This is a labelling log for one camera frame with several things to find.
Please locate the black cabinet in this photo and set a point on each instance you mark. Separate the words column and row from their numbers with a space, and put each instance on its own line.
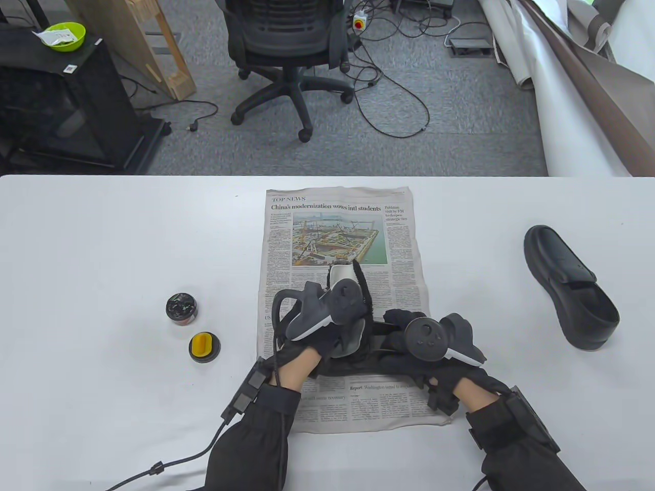
column 77, row 102

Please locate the printed newspaper sheet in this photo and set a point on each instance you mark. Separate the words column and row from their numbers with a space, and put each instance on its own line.
column 337, row 209

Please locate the grey hand controller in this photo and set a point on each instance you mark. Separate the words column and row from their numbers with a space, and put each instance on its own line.
column 322, row 307
column 424, row 337

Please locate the person's right forearm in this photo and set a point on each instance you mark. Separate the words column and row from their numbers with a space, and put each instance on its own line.
column 517, row 450

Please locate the green plastic bowl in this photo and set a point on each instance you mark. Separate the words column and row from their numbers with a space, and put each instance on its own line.
column 75, row 42

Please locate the black leather shoe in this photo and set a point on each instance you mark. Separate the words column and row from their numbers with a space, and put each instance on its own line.
column 381, row 365
column 558, row 261

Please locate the person's left hand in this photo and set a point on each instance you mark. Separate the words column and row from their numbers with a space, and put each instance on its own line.
column 327, row 345

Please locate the person's right hand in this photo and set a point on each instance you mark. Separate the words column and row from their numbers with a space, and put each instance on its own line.
column 460, row 376

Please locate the black shoe polish tin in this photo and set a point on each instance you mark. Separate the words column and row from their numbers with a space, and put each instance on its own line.
column 181, row 308

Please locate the person's left forearm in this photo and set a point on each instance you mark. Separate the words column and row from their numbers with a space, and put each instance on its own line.
column 256, row 450

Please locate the white packet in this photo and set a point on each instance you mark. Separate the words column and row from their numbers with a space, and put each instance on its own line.
column 53, row 36

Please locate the grey floor box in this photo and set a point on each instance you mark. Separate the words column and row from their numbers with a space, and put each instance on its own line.
column 471, row 45

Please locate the black right wrist sensor module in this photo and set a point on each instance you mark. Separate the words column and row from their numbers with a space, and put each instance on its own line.
column 537, row 419

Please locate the wooden frame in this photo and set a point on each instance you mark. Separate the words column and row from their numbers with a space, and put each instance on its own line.
column 123, row 36

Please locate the white polishing cloth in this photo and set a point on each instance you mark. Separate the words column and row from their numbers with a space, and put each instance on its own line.
column 340, row 273

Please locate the black device box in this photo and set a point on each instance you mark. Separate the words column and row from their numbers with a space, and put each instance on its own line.
column 424, row 2

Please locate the emergency stop button box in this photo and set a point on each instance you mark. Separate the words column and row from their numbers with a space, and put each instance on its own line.
column 359, row 22

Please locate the black left wrist sensor module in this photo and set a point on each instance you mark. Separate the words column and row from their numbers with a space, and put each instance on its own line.
column 248, row 391

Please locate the white and brown rolled sheet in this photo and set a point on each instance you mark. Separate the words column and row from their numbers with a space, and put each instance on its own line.
column 563, row 102

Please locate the black wrist sensor module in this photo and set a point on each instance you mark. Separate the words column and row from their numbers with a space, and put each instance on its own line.
column 248, row 391
column 537, row 419

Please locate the black mesh office chair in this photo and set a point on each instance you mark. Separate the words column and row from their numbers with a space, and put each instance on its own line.
column 286, row 30

